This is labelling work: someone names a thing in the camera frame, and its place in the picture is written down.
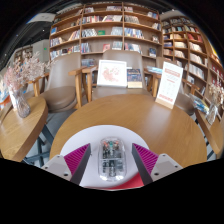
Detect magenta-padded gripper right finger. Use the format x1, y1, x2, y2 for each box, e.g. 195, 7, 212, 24
130, 143, 184, 186

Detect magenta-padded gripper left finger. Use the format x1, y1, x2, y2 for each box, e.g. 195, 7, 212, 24
40, 143, 92, 186

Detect transparent computer mouse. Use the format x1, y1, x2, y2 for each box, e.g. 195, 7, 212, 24
97, 136, 127, 183

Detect white mouse pad red rest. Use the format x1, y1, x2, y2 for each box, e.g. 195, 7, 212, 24
59, 124, 151, 191

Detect round wooden side table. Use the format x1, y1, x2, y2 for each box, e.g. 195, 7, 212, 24
0, 96, 49, 163
194, 108, 224, 159

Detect beige armchair wooden arms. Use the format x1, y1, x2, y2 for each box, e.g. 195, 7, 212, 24
144, 56, 201, 116
68, 49, 161, 103
28, 52, 88, 113

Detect colourful book stack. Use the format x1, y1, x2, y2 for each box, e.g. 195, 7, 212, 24
189, 93, 210, 114

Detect small white table sign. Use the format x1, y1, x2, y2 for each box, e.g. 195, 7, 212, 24
8, 89, 18, 112

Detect white sign on wooden base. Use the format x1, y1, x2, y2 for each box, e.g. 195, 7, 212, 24
155, 61, 184, 110

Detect dark book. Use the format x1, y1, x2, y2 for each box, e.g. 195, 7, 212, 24
126, 68, 144, 89

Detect glass vase with pink flowers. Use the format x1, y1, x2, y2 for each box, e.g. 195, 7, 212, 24
3, 51, 51, 119

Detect flat blue book pile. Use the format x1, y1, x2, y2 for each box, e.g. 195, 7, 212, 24
146, 65, 164, 75

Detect white framed floral picture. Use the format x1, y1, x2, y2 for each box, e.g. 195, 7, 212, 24
96, 59, 128, 89

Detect small distant wooden shelf unit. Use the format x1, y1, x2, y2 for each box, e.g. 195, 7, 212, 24
14, 45, 34, 66

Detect wooden shelf unit red boxes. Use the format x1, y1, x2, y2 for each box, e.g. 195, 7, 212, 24
159, 14, 224, 101

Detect wide wooden book shelf unit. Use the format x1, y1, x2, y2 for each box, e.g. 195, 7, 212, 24
48, 1, 163, 68

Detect white ceiling air conditioner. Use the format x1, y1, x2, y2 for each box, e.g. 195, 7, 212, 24
28, 12, 57, 24

